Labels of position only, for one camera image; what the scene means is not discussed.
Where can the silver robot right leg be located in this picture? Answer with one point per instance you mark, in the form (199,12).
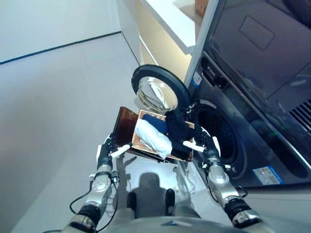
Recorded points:
(184,210)

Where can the white vertical cabinet panel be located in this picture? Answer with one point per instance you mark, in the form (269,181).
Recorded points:
(204,43)

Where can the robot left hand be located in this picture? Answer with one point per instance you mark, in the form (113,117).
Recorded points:
(104,153)

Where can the black cloth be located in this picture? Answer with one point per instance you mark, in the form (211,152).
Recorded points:
(178,133)

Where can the brown translucent acrylic stool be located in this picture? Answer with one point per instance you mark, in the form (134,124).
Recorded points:
(124,128)

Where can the white counter cabinet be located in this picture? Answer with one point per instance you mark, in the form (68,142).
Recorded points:
(167,19)

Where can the folded white cloth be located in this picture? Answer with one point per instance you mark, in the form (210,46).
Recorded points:
(153,138)

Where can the grey dryer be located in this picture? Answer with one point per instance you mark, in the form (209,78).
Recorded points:
(255,48)

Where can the grey washing machine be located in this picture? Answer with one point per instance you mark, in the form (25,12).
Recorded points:
(255,126)

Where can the dark brown wicker basket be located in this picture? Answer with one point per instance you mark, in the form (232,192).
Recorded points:
(201,7)

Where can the round glass washing machine door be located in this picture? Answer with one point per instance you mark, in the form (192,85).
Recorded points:
(155,92)

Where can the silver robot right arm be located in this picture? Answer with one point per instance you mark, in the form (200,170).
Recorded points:
(221,179)

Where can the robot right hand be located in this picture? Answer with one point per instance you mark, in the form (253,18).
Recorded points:
(211,148)

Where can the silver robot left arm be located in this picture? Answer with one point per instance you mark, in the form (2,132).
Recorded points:
(99,184)

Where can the folded navy blue cloth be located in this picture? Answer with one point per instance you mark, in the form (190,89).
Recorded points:
(155,121)

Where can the blue energy label sticker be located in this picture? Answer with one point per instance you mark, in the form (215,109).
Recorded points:
(197,78)

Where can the rectangular wicker laundry basket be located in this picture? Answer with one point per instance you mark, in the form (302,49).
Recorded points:
(138,143)

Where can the grey robot torso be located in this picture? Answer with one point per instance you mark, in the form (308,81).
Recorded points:
(170,225)

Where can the blue white warning label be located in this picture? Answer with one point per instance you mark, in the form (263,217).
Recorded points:
(268,176)

